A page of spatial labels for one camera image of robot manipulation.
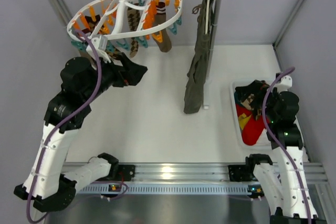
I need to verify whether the large yellow brown argyle sock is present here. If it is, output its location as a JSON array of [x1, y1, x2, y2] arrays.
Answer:
[[241, 94, 262, 121]]

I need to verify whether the plain brown sock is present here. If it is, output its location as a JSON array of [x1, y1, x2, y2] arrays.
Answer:
[[153, 2, 172, 53], [78, 49, 92, 59]]

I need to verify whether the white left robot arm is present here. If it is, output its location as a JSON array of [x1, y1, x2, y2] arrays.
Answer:
[[14, 54, 148, 212]]

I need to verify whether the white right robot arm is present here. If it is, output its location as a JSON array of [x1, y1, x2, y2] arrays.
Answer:
[[233, 80, 326, 223]]

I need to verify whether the pile of colourful socks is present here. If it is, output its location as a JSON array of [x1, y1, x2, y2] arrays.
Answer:
[[234, 82, 269, 146]]

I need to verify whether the white oval clip hanger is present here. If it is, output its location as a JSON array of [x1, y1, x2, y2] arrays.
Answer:
[[66, 0, 183, 42]]

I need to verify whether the white plastic basket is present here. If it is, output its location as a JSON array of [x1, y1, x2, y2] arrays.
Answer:
[[229, 77, 305, 149]]

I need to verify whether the tan brown argyle sock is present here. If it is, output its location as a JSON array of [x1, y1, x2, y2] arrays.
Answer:
[[127, 7, 140, 58]]

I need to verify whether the olive green hanging garment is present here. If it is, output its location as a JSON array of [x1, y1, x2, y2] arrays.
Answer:
[[183, 0, 214, 114]]

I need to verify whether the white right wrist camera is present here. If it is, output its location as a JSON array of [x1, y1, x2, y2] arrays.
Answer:
[[275, 75, 292, 93]]

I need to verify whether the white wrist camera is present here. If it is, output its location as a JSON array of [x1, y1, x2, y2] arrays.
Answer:
[[275, 75, 292, 93], [86, 35, 111, 63]]

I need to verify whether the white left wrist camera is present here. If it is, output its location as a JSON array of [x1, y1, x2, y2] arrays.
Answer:
[[86, 35, 111, 63]]

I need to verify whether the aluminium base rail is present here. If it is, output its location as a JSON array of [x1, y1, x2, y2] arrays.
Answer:
[[62, 162, 326, 183]]

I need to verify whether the white slotted cable duct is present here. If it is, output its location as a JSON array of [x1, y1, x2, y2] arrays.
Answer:
[[79, 183, 263, 196]]

